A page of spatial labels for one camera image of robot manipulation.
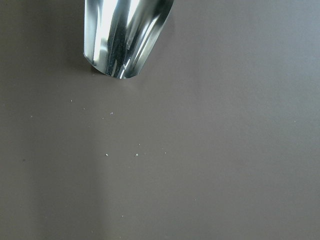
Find shiny metal scoop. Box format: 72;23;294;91
83;0;174;79

